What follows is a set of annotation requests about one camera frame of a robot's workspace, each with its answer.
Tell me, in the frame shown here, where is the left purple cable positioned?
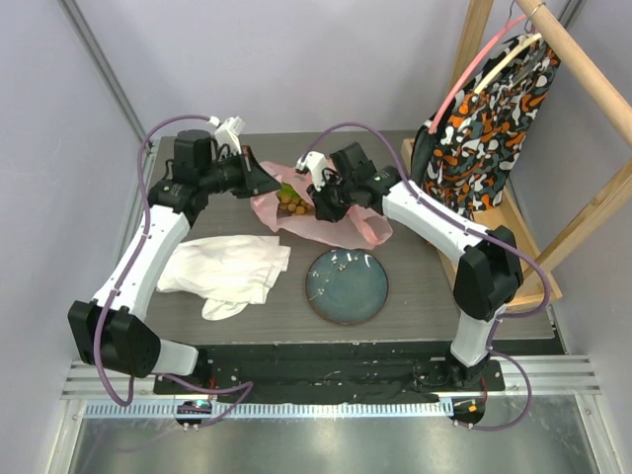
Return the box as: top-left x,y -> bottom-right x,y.
93,114 -> 254,429

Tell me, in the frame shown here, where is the patterned orange black garment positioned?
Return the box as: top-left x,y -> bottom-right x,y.
410,35 -> 560,219

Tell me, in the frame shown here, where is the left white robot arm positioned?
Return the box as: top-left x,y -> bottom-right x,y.
68,125 -> 280,394

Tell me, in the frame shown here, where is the pink plastic bag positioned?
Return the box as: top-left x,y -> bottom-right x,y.
251,161 -> 393,250

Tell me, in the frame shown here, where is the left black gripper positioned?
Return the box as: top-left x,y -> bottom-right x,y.
199,145 -> 280,199

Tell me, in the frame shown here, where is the white cloth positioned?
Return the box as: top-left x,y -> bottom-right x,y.
156,235 -> 291,321

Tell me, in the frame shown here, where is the aluminium rail frame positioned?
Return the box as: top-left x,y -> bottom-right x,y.
46,137 -> 618,474

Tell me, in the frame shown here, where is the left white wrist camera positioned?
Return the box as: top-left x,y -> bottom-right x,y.
207,116 -> 245,154

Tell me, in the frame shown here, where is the pink clothes hanger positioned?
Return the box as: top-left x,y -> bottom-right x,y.
428,15 -> 526,134

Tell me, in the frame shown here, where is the blue ceramic plate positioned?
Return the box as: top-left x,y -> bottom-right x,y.
304,249 -> 389,326

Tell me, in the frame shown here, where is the wooden clothes rack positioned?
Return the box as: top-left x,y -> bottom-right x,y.
405,1 -> 631,319

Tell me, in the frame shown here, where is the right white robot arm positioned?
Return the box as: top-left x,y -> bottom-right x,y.
295,143 -> 523,390

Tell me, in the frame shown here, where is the brown fake longan bunch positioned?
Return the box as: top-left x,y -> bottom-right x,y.
276,194 -> 315,217

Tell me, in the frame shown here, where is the cream clothes hanger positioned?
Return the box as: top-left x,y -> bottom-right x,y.
473,33 -> 542,95

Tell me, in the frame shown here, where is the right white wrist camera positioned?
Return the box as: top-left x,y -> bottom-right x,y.
295,151 -> 328,192

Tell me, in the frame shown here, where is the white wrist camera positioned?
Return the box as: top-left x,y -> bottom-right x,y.
207,116 -> 245,154
295,151 -> 328,192

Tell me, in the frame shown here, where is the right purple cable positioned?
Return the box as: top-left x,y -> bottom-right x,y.
301,122 -> 552,434

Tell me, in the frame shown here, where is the green fake starfruit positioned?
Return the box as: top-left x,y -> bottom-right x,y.
277,183 -> 300,199

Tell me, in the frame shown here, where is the purple cable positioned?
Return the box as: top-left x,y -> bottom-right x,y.
301,122 -> 552,434
93,114 -> 254,429

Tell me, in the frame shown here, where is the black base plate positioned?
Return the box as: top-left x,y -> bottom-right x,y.
184,342 -> 506,405

